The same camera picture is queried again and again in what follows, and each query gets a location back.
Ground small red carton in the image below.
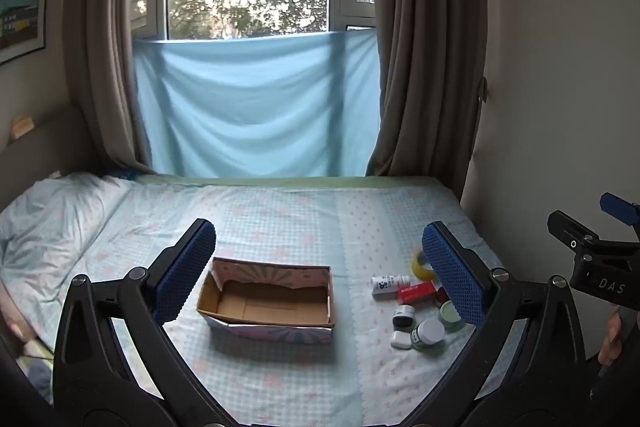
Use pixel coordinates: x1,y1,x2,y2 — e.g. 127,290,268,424
397,282,439,306

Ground person's right hand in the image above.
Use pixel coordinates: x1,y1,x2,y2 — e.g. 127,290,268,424
598,309,627,366

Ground brown curtain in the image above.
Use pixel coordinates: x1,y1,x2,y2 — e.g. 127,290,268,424
64,0,167,174
366,0,489,204

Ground green lid jar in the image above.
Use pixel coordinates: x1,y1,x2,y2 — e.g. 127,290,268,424
437,300,469,332

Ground pale blue pillow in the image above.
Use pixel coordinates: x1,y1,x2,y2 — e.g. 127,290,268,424
0,171,134,339

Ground patterned cardboard box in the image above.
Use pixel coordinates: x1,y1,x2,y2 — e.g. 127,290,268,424
196,256,335,344

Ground yellow tape roll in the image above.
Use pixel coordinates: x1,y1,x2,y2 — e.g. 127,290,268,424
410,249,437,282

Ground framed wall picture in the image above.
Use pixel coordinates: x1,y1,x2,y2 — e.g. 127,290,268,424
0,0,52,66

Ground small wooden block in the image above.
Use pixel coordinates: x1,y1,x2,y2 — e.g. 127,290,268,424
10,115,35,139

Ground white pill bottle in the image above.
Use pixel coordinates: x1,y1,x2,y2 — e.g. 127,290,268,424
370,274,412,299

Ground white lid jar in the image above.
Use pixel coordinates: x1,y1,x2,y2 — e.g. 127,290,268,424
409,318,447,352

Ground light blue hanging cloth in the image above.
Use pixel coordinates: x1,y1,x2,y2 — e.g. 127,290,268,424
132,29,384,180

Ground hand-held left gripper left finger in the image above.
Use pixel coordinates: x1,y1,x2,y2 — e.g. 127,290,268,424
52,218,221,414

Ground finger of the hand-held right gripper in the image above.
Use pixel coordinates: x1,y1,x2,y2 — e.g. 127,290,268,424
547,209,601,254
599,192,640,226

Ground small black jar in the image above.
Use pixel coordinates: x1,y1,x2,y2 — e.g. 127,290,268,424
391,304,417,329

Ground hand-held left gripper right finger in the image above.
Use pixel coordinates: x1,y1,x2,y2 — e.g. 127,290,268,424
421,221,588,414

